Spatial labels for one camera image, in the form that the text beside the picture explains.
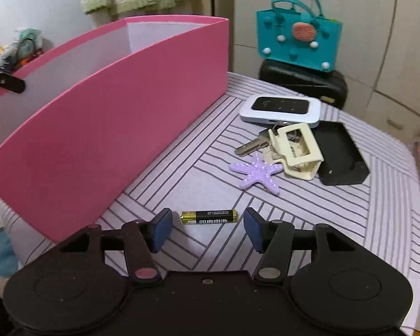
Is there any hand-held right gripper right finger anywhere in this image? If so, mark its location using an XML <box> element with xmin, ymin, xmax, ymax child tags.
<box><xmin>244</xmin><ymin>207</ymin><xmax>358</xmax><ymax>284</ymax></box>

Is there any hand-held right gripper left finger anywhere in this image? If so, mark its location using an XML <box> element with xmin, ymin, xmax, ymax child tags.
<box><xmin>59</xmin><ymin>208</ymin><xmax>173</xmax><ymax>286</ymax></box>

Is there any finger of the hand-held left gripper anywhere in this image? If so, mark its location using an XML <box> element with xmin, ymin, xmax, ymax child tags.
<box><xmin>0</xmin><ymin>58</ymin><xmax>26</xmax><ymax>94</ymax></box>

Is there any black gold battery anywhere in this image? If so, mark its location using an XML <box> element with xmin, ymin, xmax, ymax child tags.
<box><xmin>181</xmin><ymin>210</ymin><xmax>237</xmax><ymax>225</ymax></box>

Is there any pink cardboard box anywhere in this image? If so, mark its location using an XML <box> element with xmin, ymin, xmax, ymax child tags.
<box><xmin>0</xmin><ymin>16</ymin><xmax>230</xmax><ymax>244</ymax></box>

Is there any pale green white bundle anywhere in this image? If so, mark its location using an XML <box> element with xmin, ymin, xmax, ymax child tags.
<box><xmin>12</xmin><ymin>27</ymin><xmax>44</xmax><ymax>59</ymax></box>

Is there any purple starfish hair clip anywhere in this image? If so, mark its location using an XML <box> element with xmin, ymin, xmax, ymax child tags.
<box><xmin>229</xmin><ymin>152</ymin><xmax>284</xmax><ymax>196</ymax></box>

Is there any silver key bunch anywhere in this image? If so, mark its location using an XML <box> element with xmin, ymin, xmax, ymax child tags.
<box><xmin>234</xmin><ymin>122</ymin><xmax>302</xmax><ymax>163</ymax></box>

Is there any cream square claw clip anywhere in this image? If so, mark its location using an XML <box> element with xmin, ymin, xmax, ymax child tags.
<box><xmin>268</xmin><ymin>122</ymin><xmax>325</xmax><ymax>181</ymax></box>

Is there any black plastic cover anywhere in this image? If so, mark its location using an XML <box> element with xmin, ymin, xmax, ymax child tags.
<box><xmin>311</xmin><ymin>121</ymin><xmax>370</xmax><ymax>186</ymax></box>

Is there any striped tablecloth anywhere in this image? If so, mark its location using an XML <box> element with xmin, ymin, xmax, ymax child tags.
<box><xmin>14</xmin><ymin>72</ymin><xmax>420</xmax><ymax>288</ymax></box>

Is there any white black pocket router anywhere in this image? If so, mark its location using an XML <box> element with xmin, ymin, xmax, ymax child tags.
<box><xmin>240</xmin><ymin>94</ymin><xmax>321</xmax><ymax>126</ymax></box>

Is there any black suitcase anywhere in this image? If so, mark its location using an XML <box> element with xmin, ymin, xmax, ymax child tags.
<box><xmin>259</xmin><ymin>59</ymin><xmax>348</xmax><ymax>110</ymax></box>

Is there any light blue cloth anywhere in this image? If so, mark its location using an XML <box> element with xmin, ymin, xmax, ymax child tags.
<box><xmin>0</xmin><ymin>231</ymin><xmax>19</xmax><ymax>281</ymax></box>

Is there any teal felt handbag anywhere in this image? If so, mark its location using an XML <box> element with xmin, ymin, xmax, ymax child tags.
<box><xmin>255</xmin><ymin>0</ymin><xmax>344</xmax><ymax>73</ymax></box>

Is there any grey beige wardrobe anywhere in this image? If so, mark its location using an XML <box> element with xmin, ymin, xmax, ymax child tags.
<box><xmin>213</xmin><ymin>0</ymin><xmax>420</xmax><ymax>145</ymax></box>

